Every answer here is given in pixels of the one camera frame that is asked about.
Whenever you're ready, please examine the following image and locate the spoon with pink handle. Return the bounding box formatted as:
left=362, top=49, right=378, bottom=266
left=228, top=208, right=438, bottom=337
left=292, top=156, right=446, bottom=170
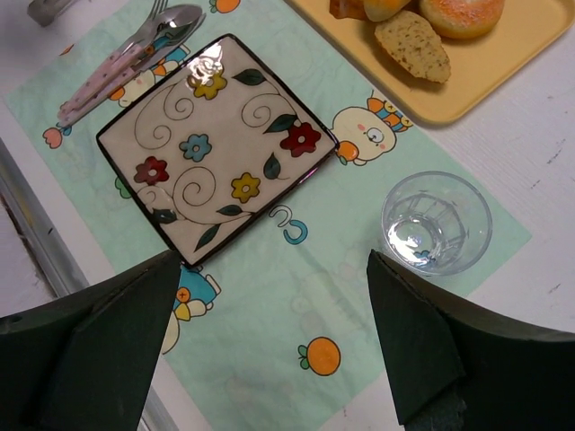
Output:
left=57, top=1, right=205, bottom=128

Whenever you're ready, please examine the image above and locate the yellow tray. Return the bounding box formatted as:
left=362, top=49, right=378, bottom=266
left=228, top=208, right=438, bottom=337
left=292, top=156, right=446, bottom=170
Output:
left=290, top=1, right=574, bottom=126

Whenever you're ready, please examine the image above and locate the aluminium table rail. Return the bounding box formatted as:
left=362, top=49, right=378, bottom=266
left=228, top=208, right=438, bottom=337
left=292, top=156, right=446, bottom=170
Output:
left=0, top=138, right=181, bottom=431

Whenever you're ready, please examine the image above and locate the croissant bread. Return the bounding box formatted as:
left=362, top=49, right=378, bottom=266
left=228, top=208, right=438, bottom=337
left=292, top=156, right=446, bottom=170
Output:
left=363, top=0, right=410, bottom=22

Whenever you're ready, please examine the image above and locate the orange glazed donut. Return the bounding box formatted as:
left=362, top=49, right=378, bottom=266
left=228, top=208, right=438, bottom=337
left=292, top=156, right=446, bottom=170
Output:
left=419, top=0, right=505, bottom=40

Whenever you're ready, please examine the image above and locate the right bread slice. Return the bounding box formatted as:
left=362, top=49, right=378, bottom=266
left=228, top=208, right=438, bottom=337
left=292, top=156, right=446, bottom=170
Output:
left=375, top=10, right=451, bottom=84

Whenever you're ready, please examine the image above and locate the green cartoon placemat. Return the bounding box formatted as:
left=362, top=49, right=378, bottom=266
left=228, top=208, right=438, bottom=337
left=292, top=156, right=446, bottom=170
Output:
left=2, top=0, right=533, bottom=431

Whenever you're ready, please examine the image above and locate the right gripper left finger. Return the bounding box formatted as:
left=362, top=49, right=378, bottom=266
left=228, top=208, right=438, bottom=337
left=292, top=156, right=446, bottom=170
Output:
left=0, top=250, right=182, bottom=431

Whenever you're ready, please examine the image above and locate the fork with pink handle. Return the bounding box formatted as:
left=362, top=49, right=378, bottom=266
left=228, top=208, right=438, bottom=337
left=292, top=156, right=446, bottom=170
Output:
left=57, top=0, right=168, bottom=126

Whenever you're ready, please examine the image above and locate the square floral plate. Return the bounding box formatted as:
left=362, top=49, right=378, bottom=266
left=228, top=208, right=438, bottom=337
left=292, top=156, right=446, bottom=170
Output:
left=96, top=34, right=338, bottom=267

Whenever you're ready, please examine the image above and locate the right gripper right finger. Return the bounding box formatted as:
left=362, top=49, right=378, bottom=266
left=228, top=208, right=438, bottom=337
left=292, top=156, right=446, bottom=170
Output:
left=367, top=251, right=574, bottom=430

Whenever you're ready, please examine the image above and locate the clear drinking glass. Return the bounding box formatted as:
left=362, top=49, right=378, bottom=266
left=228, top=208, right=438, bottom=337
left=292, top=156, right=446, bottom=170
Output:
left=381, top=171, right=493, bottom=276

